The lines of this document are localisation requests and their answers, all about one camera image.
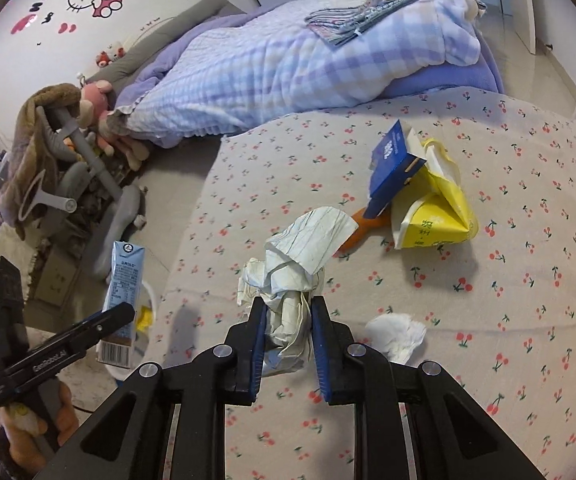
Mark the brown cardboard box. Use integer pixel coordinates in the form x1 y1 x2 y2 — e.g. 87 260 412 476
35 247 82 307

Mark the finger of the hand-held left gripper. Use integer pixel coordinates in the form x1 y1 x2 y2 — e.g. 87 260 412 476
15 301 136 361

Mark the blue checked quilt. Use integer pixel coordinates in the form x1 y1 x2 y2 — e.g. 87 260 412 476
110 0 486 148

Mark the folded striped cloth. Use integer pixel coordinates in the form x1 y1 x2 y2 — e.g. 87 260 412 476
304 0 441 48

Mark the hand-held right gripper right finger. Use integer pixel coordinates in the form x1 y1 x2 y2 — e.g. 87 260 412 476
310 295 544 480

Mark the white door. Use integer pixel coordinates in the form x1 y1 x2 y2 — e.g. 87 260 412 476
498 0 549 53

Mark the brown blanket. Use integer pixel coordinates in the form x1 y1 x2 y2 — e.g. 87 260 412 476
0 82 86 241

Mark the white spotted plastic bin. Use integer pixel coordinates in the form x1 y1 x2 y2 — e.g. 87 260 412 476
100 280 161 383

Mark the white cat plush toy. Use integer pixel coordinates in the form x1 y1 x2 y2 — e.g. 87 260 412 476
95 40 126 68

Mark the light blue milk carton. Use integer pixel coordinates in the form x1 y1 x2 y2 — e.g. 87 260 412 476
95 241 149 366

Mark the grey desk chair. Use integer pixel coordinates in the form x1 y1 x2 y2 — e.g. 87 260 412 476
0 82 146 281

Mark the small dark blue box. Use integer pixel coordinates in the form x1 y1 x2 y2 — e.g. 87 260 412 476
368 119 427 218

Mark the white paper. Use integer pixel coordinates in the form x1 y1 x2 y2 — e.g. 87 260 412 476
237 206 359 378

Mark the cream lace cloth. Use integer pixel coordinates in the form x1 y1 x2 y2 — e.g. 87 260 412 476
0 220 118 441

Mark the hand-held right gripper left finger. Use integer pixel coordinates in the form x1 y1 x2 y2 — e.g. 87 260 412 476
32 295 271 480

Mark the yellow drink carton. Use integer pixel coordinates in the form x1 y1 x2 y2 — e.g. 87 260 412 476
390 127 479 251

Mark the orange plastic piece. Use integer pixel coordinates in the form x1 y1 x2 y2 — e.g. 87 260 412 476
340 207 393 251

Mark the white tissue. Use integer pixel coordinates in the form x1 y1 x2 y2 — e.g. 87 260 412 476
364 312 427 365

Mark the long grey pillow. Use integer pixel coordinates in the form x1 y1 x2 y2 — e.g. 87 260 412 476
85 0 249 91

